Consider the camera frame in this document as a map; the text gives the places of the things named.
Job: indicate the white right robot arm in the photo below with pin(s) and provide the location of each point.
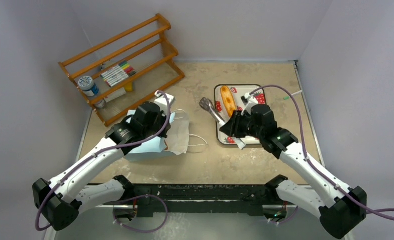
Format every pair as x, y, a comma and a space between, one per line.
339, 207

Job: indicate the green cap white marker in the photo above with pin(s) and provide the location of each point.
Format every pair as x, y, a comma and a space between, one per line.
295, 93

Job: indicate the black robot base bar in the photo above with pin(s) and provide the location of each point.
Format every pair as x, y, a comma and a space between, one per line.
250, 199

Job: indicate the set of coloured markers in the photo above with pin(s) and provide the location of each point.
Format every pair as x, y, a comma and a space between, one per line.
117, 73

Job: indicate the orange wooden shelf rack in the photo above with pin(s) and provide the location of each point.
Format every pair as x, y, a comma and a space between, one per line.
146, 48

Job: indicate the white flat box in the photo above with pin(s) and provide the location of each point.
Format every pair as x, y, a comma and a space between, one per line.
116, 94

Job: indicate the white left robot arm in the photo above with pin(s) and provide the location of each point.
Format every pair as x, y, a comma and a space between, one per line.
63, 198

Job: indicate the yellow small bottle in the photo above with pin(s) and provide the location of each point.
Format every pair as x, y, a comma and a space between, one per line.
128, 87

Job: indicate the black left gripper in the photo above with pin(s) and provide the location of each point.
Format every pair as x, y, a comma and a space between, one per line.
164, 119

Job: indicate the metal kitchen tongs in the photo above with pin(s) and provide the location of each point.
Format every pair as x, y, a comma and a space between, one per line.
207, 105

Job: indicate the blue lid white jar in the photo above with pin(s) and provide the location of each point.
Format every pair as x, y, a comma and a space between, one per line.
87, 85

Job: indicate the long orange fake bread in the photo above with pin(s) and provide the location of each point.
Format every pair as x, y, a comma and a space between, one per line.
228, 100

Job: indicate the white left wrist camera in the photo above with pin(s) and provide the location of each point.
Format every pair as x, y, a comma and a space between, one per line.
163, 101

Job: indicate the white strawberry enamel tray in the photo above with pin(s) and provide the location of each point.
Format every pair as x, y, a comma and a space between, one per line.
267, 143

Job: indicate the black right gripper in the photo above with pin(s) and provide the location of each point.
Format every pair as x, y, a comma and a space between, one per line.
232, 124

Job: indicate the white blue paper bag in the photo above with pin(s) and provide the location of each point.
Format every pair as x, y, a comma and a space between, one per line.
177, 142

